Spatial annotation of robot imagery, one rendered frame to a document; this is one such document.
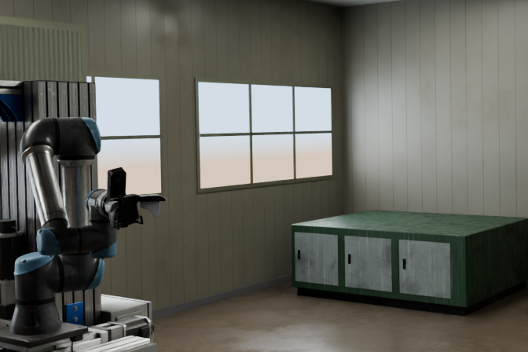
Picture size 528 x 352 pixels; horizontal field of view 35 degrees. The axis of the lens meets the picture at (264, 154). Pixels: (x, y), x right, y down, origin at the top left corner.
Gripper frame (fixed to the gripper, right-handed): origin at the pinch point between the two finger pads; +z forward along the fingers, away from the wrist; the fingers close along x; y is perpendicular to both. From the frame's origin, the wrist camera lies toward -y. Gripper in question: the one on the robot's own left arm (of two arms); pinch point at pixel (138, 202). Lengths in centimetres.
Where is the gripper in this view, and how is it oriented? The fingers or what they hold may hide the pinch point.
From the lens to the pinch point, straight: 214.9
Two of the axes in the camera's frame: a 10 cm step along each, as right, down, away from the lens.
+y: 1.4, 9.9, 1.0
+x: -8.6, 1.7, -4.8
